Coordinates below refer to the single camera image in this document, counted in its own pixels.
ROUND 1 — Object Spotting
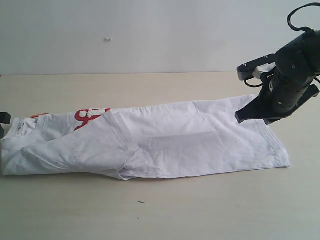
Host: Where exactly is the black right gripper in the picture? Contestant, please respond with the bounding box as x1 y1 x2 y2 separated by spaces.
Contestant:
235 71 319 124

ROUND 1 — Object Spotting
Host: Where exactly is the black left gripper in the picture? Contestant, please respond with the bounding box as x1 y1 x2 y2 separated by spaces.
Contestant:
0 112 11 139

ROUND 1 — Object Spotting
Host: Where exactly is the white t-shirt red lettering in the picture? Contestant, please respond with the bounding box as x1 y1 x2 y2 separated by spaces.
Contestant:
1 95 291 180

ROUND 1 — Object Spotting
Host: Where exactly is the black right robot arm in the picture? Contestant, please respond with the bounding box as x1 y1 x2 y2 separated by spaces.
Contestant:
235 31 320 125

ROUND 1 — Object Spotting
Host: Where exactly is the orange neck tag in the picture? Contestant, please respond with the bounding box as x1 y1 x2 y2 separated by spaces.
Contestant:
30 113 48 119

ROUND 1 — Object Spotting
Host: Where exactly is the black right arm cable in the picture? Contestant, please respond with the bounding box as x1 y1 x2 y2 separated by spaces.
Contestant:
243 2 320 88

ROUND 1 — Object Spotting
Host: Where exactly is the small white wall fixture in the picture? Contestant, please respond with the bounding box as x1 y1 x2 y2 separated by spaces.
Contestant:
103 37 112 43

